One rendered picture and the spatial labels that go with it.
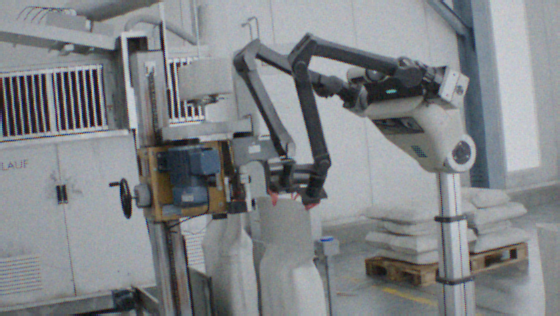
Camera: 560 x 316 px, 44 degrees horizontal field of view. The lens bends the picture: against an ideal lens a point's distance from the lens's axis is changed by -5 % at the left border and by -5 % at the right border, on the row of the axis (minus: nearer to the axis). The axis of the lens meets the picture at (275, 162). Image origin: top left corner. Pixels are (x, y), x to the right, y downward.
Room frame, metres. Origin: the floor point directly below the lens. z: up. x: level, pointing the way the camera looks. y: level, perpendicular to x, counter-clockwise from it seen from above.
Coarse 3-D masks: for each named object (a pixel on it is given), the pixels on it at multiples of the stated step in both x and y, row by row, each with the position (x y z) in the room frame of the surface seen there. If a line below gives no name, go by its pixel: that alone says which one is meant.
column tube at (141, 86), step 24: (144, 72) 3.09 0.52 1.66; (144, 96) 3.09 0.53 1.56; (144, 120) 3.08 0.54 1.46; (168, 120) 3.13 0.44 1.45; (144, 144) 3.08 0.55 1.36; (168, 144) 3.12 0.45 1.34; (144, 168) 3.13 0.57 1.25; (168, 264) 3.10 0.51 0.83; (168, 288) 3.09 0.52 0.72; (168, 312) 3.08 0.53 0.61
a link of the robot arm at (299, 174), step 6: (324, 162) 2.52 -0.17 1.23; (294, 168) 2.55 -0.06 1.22; (300, 168) 2.55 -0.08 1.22; (306, 168) 2.55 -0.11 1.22; (312, 168) 2.56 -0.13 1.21; (318, 168) 2.53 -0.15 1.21; (324, 168) 2.53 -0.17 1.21; (294, 174) 2.55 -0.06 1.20; (300, 174) 2.55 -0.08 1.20; (306, 174) 2.56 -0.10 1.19; (318, 174) 2.54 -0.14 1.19; (324, 174) 2.54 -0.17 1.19; (294, 180) 2.55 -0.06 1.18; (300, 180) 2.55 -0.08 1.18; (306, 180) 2.56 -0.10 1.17
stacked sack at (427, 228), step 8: (384, 224) 6.03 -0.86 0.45; (392, 224) 5.89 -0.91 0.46; (400, 224) 5.77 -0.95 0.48; (408, 224) 5.67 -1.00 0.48; (416, 224) 5.67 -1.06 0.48; (424, 224) 5.68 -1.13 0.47; (432, 224) 5.70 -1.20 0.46; (400, 232) 5.79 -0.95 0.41; (408, 232) 5.64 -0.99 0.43; (416, 232) 5.63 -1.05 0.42; (424, 232) 5.66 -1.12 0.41; (432, 232) 5.68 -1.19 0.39
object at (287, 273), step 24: (264, 216) 3.11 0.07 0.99; (288, 216) 2.83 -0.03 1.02; (264, 240) 3.12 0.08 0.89; (288, 240) 2.85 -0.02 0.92; (312, 240) 2.69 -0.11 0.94; (264, 264) 3.01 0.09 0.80; (288, 264) 2.82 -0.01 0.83; (312, 264) 2.79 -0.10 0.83; (264, 288) 3.01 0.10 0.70; (288, 288) 2.79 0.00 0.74; (312, 288) 2.78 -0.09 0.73; (264, 312) 3.03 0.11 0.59; (288, 312) 2.79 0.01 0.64; (312, 312) 2.77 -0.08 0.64
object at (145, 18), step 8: (200, 0) 6.33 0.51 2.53; (200, 8) 6.25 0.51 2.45; (208, 8) 6.33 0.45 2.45; (136, 16) 5.50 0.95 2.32; (144, 16) 5.54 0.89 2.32; (152, 16) 5.61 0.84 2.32; (200, 16) 6.23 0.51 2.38; (128, 24) 5.45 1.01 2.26; (152, 24) 5.64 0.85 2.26; (168, 24) 5.72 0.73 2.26; (200, 24) 6.23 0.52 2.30; (176, 32) 5.81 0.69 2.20; (184, 32) 5.86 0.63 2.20; (200, 32) 6.22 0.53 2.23; (192, 40) 5.96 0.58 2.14; (200, 40) 6.14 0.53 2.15
